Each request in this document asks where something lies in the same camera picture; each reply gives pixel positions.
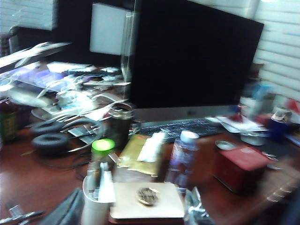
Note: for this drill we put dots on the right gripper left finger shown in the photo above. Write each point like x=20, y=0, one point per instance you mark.
x=68, y=211

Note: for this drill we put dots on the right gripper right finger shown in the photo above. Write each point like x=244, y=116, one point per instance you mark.
x=195, y=208

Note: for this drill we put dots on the silver white pen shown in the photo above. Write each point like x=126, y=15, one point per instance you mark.
x=15, y=211

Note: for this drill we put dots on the white ribbed pen holder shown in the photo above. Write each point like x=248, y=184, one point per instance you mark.
x=93, y=211

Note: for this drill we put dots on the black pen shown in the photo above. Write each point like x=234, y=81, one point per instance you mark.
x=35, y=214

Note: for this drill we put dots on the white tapered tube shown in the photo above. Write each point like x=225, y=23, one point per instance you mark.
x=106, y=187

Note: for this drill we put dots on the brass round medallion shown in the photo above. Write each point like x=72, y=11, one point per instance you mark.
x=147, y=196

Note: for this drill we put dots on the clear water bottle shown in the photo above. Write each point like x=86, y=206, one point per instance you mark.
x=181, y=159

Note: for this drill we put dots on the dark red box beige lid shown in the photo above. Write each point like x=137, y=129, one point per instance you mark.
x=126, y=204

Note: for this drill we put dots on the red metal tin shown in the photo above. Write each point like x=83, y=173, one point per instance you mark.
x=239, y=166

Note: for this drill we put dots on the black over-ear headphones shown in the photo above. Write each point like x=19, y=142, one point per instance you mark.
x=49, y=141

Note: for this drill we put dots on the clear jar green lid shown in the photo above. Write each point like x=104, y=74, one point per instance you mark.
x=102, y=144

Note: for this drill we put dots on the white paper packet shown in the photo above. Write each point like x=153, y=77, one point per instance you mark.
x=151, y=147

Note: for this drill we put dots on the black keyboard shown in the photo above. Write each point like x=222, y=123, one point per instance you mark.
x=180, y=127

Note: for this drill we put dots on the gold foil packet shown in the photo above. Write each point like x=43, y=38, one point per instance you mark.
x=131, y=157

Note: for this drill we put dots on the grey round tin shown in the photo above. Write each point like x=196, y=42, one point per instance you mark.
x=253, y=138

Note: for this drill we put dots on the dark thermos mug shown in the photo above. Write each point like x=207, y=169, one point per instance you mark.
x=120, y=126

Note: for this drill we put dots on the dark bottle green label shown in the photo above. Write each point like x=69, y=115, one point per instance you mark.
x=9, y=124

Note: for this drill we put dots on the blue cup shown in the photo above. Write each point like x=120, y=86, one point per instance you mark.
x=279, y=130

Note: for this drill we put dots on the black iMac monitor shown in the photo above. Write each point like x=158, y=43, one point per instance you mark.
x=187, y=58

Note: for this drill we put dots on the white window blinds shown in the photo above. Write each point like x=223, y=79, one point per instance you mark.
x=281, y=47

